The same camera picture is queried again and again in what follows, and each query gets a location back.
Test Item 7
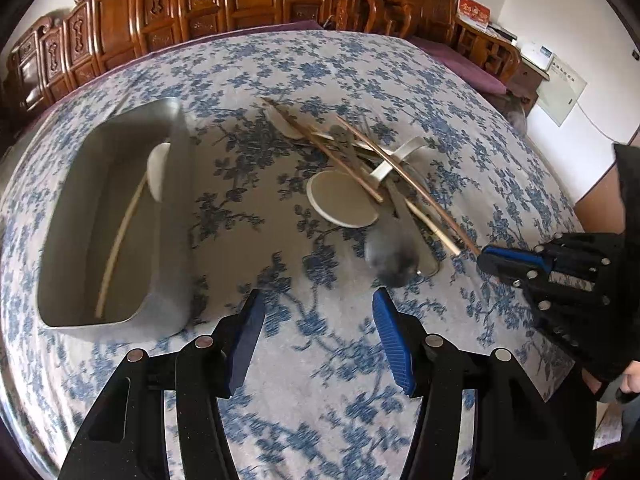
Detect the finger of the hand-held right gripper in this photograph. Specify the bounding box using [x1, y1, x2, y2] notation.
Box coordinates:
[476, 258, 557, 332]
[481, 232, 620, 273]

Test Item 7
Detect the black flat device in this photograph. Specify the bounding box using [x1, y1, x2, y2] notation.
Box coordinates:
[487, 22, 518, 43]

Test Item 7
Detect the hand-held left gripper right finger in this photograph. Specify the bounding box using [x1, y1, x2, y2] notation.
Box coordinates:
[372, 288, 583, 480]

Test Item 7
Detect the grey electric fan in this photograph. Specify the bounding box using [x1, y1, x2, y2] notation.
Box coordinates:
[502, 92, 531, 136]

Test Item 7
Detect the large steel spoon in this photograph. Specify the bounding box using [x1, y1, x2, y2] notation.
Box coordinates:
[364, 180, 423, 288]

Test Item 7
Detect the steel rectangular tray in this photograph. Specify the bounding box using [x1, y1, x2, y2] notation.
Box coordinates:
[36, 97, 197, 343]

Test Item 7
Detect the white cable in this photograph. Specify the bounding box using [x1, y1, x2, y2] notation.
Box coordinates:
[575, 100, 633, 143]

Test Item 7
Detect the wooden drawer cabinet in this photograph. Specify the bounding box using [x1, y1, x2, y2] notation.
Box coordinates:
[507, 57, 543, 106]

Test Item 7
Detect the carved wooden side table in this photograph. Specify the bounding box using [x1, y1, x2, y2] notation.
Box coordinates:
[452, 15, 523, 86]

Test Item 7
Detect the white ceramic spoon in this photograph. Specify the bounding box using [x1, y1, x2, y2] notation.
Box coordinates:
[264, 105, 313, 141]
[306, 170, 381, 230]
[146, 142, 172, 203]

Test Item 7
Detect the white wall chart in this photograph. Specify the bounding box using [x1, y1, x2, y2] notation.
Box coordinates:
[535, 57, 588, 128]

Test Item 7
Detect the person's dark clothing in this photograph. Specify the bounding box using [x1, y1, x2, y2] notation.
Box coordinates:
[582, 360, 640, 480]

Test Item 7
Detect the carved wooden chair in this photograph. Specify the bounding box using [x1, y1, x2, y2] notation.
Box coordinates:
[320, 0, 416, 38]

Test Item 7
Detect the steel spoon with curved handle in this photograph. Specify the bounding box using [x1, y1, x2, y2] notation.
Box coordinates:
[369, 136, 432, 181]

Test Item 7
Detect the brown board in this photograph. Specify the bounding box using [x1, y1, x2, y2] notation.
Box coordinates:
[574, 160, 626, 233]

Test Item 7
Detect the pale bamboo chopstick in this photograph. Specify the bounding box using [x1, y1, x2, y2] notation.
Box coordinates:
[94, 172, 151, 320]
[404, 199, 463, 256]

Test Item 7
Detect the brown wooden chopstick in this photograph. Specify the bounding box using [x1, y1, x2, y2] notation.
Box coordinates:
[335, 115, 482, 256]
[260, 97, 386, 204]

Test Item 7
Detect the person's right hand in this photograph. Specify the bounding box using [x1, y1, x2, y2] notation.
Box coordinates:
[621, 359, 640, 397]

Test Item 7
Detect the blue floral bed sheet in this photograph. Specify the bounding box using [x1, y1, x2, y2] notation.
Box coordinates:
[0, 30, 587, 480]

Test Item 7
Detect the white box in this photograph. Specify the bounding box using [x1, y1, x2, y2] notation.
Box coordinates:
[520, 40, 556, 71]

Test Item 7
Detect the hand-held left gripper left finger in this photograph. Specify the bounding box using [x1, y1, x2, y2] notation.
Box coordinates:
[59, 289, 266, 480]

